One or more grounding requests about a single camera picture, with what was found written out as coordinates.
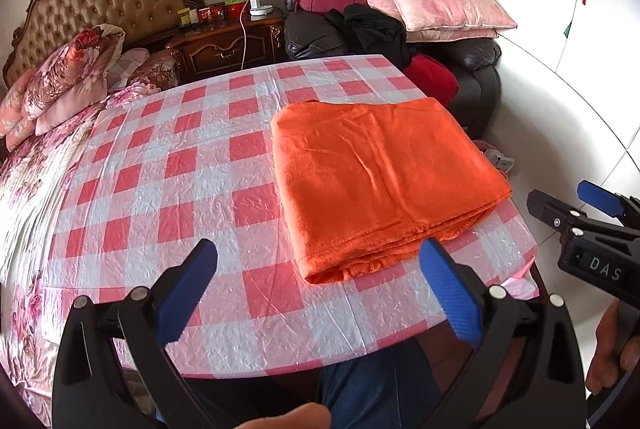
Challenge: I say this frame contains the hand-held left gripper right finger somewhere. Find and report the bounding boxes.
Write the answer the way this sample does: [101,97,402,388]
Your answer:
[419,238,587,429]

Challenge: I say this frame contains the folded pink floral quilt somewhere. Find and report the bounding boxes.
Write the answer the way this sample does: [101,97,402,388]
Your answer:
[0,24,126,152]

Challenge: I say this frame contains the person's leg in jeans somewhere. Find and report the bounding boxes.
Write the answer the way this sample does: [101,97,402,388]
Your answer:
[317,336,443,429]

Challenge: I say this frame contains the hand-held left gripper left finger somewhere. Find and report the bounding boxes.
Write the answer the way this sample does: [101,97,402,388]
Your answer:
[51,238,219,429]

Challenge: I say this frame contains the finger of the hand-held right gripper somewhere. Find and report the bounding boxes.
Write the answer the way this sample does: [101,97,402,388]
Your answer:
[527,190,593,242]
[576,180,640,227]

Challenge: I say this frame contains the white cable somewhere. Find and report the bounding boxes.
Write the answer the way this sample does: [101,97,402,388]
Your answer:
[239,0,252,70]

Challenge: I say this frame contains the person's left hand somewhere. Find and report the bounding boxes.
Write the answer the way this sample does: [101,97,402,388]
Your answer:
[235,403,332,429]

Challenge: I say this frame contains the black clothing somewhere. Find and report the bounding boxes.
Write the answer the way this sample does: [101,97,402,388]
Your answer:
[325,4,413,67]

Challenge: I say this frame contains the bed with floral sheet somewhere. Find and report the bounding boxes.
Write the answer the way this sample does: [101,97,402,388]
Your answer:
[0,84,126,427]

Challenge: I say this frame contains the red cushion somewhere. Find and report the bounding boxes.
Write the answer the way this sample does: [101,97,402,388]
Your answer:
[404,54,459,112]

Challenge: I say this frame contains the maroon bolster cushion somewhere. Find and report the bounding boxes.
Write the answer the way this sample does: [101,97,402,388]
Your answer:
[294,0,368,13]

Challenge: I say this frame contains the dark wooden nightstand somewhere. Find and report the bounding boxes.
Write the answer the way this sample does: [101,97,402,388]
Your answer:
[165,6,286,82]

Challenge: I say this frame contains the orange pants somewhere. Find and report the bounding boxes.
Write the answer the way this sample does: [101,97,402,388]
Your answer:
[271,98,514,286]

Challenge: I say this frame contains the red white checkered tablecloth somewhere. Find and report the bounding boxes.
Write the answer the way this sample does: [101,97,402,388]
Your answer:
[42,54,541,377]

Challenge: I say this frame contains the person's right hand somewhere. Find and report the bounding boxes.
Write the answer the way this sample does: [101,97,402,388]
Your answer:
[585,299,640,396]

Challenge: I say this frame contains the dark floral pillow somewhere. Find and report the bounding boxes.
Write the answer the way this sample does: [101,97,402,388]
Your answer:
[127,59,179,92]

